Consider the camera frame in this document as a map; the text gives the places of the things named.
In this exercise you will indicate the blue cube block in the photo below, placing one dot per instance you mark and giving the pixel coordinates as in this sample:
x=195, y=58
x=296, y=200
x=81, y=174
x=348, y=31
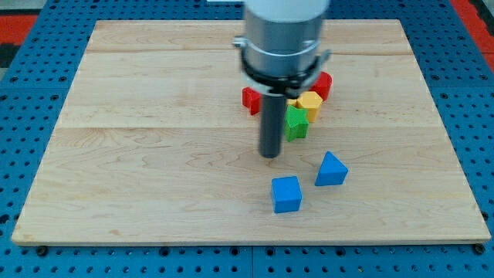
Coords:
x=286, y=194

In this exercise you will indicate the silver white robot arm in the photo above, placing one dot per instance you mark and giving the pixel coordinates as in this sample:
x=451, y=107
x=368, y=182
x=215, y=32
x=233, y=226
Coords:
x=278, y=49

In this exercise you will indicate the blue triangle block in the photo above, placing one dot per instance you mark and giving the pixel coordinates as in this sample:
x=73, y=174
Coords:
x=332, y=171

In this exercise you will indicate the red block left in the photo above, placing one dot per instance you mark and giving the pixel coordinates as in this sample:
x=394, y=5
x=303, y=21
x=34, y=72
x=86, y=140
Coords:
x=251, y=99

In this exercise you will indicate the red block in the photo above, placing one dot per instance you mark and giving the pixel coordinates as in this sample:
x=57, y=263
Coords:
x=251, y=99
x=323, y=85

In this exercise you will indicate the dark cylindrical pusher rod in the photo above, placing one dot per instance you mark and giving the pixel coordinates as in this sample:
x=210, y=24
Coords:
x=273, y=108

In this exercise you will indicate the green star block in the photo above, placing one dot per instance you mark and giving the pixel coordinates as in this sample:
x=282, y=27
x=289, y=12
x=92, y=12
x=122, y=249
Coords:
x=296, y=123

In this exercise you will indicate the small yellow block behind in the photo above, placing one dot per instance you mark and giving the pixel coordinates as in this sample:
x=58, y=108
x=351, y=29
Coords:
x=291, y=102

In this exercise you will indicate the yellow hexagon block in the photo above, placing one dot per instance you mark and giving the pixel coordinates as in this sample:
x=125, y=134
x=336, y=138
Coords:
x=312, y=102

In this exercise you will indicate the red block right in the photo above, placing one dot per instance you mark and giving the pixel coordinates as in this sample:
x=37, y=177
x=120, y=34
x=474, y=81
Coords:
x=323, y=85

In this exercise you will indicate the wooden board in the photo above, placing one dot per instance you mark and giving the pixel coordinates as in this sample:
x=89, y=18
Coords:
x=154, y=148

